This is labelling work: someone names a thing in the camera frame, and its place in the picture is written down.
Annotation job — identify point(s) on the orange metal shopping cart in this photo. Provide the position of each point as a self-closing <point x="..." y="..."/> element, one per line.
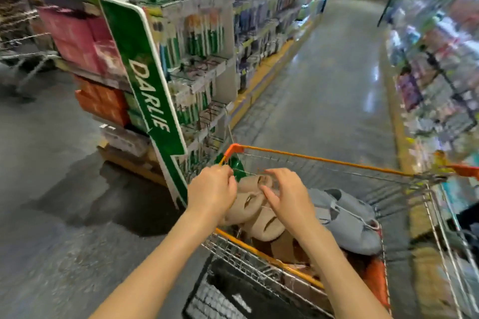
<point x="329" y="160"/>

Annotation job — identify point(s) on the grey slippers pair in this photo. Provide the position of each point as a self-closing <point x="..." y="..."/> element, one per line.
<point x="348" y="225"/>

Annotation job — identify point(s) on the rows of colourful small packets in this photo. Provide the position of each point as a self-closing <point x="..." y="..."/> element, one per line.
<point x="438" y="68"/>

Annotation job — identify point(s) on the person's left hand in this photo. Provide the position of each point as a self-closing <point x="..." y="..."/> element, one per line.
<point x="211" y="191"/>

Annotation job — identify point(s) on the person's right forearm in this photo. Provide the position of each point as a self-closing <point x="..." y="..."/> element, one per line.
<point x="344" y="281"/>

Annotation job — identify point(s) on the plain metal cart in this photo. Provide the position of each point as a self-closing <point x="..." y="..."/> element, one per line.
<point x="22" y="42"/>

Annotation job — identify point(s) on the rows of blue toothbrush packets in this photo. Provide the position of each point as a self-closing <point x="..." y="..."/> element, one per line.
<point x="262" y="4"/>

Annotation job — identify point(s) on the stack of orange boxes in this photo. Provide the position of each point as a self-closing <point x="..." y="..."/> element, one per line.
<point x="101" y="102"/>

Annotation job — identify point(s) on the red side poster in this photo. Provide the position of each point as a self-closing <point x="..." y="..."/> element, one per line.
<point x="75" y="34"/>

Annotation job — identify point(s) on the hanging green toothbrush packs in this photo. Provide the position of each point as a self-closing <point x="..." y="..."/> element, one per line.
<point x="194" y="38"/>

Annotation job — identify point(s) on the wooden pallet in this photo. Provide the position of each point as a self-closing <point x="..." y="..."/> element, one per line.
<point x="127" y="165"/>

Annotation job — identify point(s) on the person's left forearm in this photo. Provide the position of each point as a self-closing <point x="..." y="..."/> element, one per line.
<point x="149" y="277"/>

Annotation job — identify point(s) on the white green toothbrush stand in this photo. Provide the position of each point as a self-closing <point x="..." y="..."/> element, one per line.
<point x="149" y="90"/>

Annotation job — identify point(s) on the long shelf with yellow base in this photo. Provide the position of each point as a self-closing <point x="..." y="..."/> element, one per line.
<point x="262" y="72"/>

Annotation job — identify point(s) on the row of white cartons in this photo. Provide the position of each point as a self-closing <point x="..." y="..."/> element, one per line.
<point x="123" y="139"/>

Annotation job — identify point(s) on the person's right hand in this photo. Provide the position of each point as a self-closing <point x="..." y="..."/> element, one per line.
<point x="292" y="203"/>

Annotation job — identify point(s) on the small green boxes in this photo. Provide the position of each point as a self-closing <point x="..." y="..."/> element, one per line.
<point x="136" y="113"/>

